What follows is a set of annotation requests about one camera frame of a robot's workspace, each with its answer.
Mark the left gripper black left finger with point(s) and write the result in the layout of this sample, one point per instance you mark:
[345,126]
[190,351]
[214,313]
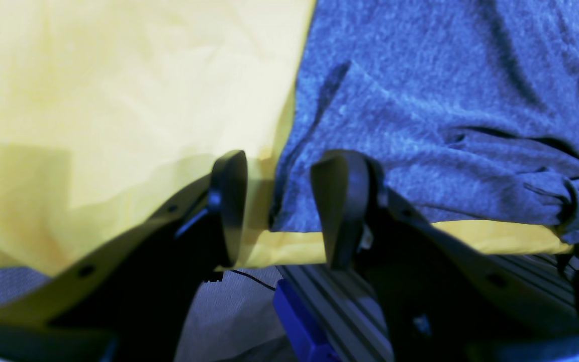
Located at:
[128,300]

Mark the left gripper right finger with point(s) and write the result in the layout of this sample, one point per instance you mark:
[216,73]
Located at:
[441,299]

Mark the grey long-sleeve shirt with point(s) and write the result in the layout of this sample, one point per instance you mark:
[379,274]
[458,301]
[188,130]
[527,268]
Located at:
[472,108]

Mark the yellow table cloth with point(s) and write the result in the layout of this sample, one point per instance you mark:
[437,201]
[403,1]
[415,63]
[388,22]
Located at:
[108,107]

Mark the aluminium frame rail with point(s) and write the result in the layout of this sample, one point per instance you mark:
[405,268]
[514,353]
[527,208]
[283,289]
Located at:
[351,318]

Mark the blue plastic bracket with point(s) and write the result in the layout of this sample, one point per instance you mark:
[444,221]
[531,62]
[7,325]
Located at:
[306,336]

